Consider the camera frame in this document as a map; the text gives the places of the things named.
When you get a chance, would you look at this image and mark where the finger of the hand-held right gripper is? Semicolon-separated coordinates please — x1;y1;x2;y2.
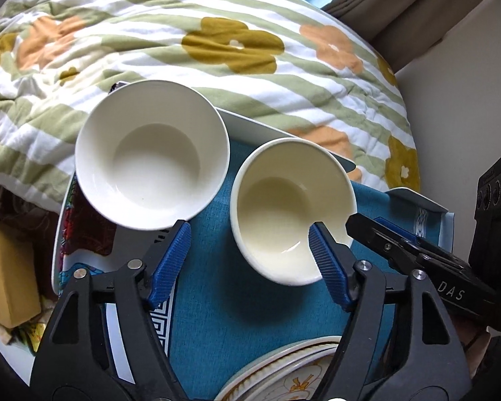
346;213;424;275
374;216;471;271

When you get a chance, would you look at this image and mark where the cream round bowl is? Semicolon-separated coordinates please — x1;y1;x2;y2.
230;137;357;285

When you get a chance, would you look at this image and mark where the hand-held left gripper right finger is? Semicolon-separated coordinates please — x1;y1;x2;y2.
308;222;473;401

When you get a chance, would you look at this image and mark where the dark red patterned cloth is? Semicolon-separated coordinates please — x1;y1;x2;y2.
0;173;117;260

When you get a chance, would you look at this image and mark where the brown curtain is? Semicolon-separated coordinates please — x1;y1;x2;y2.
321;0;501;72

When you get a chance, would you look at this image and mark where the yellow box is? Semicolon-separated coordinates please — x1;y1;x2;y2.
0;221;42;327

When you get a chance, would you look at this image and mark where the teal cloth with patterned border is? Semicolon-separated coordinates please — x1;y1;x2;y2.
58;140;447;401

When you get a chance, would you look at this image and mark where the floral striped quilt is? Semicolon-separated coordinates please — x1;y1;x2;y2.
0;0;420;201

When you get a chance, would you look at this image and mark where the white round bowl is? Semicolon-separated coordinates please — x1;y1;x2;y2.
75;79;230;231

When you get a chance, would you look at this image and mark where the white tray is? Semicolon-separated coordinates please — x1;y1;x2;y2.
52;108;455;297

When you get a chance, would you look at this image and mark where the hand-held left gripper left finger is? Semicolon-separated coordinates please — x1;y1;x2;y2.
29;219;193;401

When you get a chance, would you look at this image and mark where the white round plate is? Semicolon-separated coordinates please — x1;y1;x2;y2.
215;335;344;401

